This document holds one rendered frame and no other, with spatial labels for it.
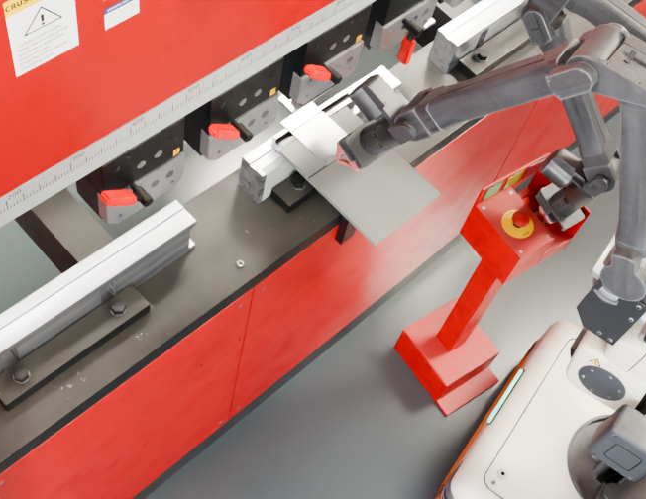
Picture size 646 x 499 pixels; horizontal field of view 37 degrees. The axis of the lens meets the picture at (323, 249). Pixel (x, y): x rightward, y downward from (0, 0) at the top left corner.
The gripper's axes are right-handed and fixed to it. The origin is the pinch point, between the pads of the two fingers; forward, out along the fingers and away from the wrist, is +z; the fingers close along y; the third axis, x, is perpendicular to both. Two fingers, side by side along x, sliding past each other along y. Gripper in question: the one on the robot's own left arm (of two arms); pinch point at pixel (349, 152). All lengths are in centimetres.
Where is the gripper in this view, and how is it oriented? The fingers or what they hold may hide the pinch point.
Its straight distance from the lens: 182.2
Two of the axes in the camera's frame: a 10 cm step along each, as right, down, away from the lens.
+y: -7.1, 5.4, -4.6
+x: 5.4, 8.3, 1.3
